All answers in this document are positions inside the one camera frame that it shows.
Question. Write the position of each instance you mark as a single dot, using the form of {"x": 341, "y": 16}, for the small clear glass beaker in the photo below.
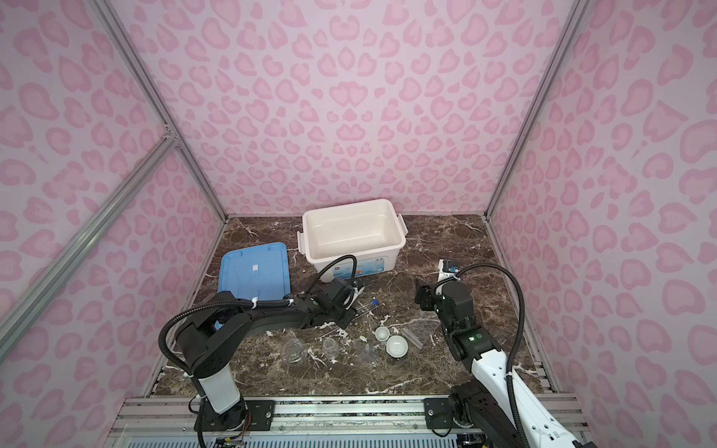
{"x": 331, "y": 349}

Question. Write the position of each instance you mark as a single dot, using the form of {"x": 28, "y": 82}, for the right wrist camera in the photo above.
{"x": 447, "y": 269}

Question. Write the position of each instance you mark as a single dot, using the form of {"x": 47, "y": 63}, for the blue plastic bin lid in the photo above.
{"x": 257, "y": 274}

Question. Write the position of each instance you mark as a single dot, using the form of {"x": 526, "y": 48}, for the white ceramic evaporating dish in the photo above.
{"x": 397, "y": 346}

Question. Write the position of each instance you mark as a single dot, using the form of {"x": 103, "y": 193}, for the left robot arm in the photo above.
{"x": 203, "y": 340}

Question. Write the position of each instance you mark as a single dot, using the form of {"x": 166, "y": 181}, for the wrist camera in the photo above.
{"x": 447, "y": 269}
{"x": 358, "y": 289}

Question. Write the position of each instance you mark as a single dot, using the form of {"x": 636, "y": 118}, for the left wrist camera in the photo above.
{"x": 358, "y": 289}

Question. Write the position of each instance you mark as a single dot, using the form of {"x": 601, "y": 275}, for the clear glass flask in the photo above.
{"x": 294, "y": 353}

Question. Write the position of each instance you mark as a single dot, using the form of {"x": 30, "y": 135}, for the white plastic storage bin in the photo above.
{"x": 372, "y": 231}

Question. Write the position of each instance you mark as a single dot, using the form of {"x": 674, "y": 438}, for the small white ceramic crucible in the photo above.
{"x": 382, "y": 334}

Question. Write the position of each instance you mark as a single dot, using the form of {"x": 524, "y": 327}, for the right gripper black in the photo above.
{"x": 425, "y": 292}

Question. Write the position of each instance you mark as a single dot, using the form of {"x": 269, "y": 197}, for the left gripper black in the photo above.
{"x": 347, "y": 319}

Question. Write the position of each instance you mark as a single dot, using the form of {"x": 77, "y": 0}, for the clear plastic test tube rack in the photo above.
{"x": 418, "y": 330}

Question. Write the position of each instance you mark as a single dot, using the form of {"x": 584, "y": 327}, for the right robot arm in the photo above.
{"x": 496, "y": 400}

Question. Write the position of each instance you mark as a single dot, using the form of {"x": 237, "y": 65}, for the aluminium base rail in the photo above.
{"x": 330, "y": 421}

